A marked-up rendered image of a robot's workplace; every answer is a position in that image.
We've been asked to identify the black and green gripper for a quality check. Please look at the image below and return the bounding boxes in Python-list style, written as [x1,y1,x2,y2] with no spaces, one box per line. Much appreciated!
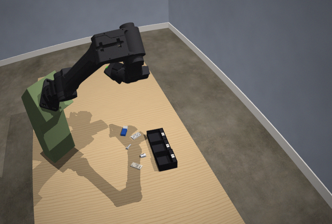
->
[104,63,121,84]

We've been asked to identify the black rack of bins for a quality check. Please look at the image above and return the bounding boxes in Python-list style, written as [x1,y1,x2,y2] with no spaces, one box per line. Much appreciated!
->
[146,128,178,172]

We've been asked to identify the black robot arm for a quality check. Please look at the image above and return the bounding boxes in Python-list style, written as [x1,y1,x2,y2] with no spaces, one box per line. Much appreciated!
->
[39,22,150,111]

